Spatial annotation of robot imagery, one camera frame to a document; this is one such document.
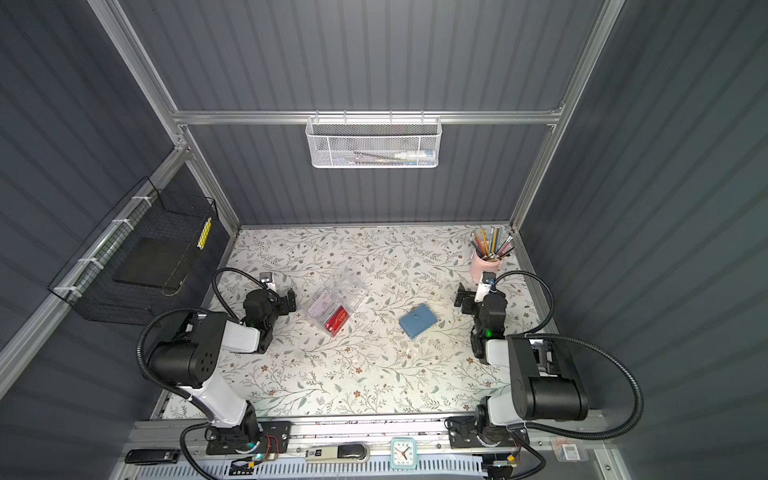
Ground clear acrylic organizer box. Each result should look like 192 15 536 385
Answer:
305 266 368 337

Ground blue leather card holder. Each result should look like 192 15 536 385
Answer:
399 304 437 339

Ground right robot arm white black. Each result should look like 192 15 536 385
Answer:
454 286 589 445

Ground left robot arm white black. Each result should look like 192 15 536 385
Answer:
136 289 297 453

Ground pink card in organizer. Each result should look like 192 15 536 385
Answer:
307 289 340 323

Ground red card in organizer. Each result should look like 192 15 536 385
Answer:
324 306 349 336

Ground pink pencil cup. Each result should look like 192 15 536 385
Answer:
469 251 503 284

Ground coloured pencils in cup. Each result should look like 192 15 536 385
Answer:
471 227 514 262

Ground floral patterned table mat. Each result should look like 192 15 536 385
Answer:
209 225 509 416

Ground yellow tag on basket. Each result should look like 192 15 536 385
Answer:
196 217 212 250

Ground black flat pad in basket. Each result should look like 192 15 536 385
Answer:
113 238 197 294

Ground pens in white basket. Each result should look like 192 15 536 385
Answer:
353 150 438 166

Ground small clear packet with label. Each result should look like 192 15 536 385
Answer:
551 437 589 463

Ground small teal desk clock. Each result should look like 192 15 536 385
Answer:
390 437 418 470

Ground black stapler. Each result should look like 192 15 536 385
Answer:
124 448 181 466

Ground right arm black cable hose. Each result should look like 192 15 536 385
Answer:
495 270 644 480

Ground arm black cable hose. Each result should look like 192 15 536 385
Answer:
495 270 644 480
136 266 268 480

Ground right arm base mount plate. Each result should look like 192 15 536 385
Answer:
444 415 529 450

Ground black wire wall basket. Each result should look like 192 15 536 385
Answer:
48 182 227 325

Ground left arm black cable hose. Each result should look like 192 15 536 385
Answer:
136 266 268 480

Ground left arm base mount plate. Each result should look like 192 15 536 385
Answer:
204 421 293 455

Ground silver black device on rail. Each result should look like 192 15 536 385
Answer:
305 443 370 463

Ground white wire mesh basket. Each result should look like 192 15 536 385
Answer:
305 116 443 169

